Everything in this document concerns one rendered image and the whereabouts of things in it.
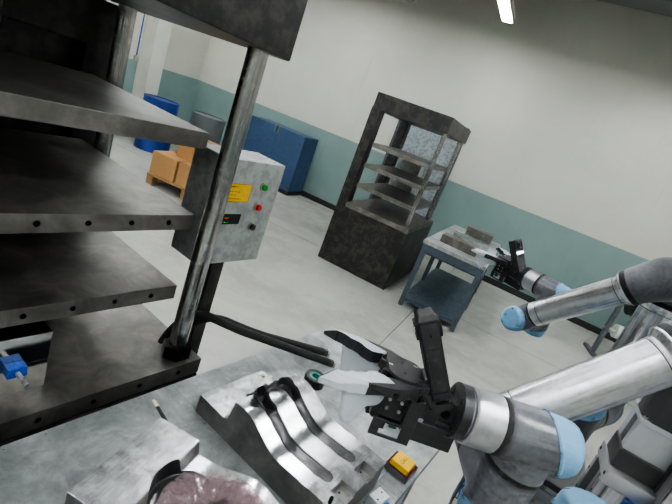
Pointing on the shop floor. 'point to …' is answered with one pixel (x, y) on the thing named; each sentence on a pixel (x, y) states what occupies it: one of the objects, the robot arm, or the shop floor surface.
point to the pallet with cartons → (171, 167)
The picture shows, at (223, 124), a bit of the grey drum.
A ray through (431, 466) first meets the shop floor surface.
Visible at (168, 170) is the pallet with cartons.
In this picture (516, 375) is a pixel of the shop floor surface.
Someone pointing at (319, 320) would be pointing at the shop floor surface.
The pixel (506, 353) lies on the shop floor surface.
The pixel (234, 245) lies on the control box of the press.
